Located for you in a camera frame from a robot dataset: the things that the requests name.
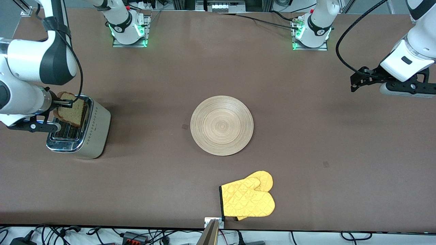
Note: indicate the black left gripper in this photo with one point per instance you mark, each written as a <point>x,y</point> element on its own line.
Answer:
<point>374,75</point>

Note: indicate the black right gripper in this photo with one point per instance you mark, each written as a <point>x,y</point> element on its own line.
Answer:
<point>54,101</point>

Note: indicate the brown bread slice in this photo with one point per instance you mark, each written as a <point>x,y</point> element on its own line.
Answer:
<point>73,115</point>

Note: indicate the round wooden plate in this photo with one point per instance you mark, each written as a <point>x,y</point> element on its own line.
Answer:
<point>221,126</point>

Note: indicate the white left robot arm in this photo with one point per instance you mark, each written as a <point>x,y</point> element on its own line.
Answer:
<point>420,41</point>

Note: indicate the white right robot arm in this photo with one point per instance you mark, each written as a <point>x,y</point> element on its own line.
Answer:
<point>27,58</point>

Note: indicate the chrome and beige toaster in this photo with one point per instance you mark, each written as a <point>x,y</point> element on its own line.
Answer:
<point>97,132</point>

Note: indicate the white socket strip with plugs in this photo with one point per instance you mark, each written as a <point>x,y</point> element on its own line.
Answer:
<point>144,5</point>

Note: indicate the yellow quilted oven mitt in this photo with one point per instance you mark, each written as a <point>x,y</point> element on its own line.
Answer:
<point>264,178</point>
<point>248,200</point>

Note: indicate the black power adapter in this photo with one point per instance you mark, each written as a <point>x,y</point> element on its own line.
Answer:
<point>22,242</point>

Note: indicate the black box with red connectors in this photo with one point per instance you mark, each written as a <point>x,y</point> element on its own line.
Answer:
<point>134,238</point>

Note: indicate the white power strip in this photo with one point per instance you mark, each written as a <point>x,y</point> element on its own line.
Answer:
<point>221,6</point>

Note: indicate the aluminium profile bar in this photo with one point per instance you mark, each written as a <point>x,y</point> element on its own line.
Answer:
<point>209,236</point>

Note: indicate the grey box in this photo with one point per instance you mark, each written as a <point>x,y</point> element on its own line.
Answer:
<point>255,243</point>

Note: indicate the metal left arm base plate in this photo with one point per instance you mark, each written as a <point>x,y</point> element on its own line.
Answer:
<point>323,48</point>

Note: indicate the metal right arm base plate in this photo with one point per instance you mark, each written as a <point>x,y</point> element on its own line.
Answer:
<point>117,44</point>

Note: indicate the silver metal bracket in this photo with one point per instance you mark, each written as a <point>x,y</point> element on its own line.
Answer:
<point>207,221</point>

